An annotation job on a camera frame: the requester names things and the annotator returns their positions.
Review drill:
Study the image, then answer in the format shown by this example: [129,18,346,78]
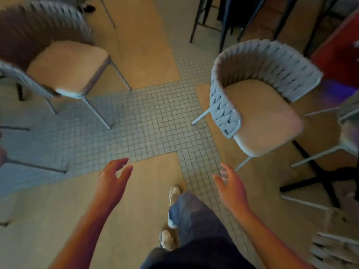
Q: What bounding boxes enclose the person's left hand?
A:
[94,157,134,210]

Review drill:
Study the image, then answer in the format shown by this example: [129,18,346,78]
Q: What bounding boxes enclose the person's right hand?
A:
[213,162,252,216]

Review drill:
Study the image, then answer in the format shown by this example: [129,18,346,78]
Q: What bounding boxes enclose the person's right forearm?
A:
[233,205,312,269]

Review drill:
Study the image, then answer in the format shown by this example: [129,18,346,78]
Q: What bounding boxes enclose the person's left forearm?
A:
[48,199,113,269]

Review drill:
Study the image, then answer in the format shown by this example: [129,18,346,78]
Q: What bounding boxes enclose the blue jeans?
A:
[140,192,257,269]

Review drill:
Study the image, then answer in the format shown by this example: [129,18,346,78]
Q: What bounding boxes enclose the grey woven chair beige cushion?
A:
[191,39,325,173]
[280,194,359,269]
[0,0,132,130]
[291,92,359,168]

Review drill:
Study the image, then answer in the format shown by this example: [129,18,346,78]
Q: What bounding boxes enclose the black cross table base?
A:
[279,140,359,208]

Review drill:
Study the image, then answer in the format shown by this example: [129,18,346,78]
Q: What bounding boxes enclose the red panel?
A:
[310,8,359,89]

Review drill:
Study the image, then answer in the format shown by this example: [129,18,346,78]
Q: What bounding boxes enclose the grey metal chair frame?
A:
[0,125,68,174]

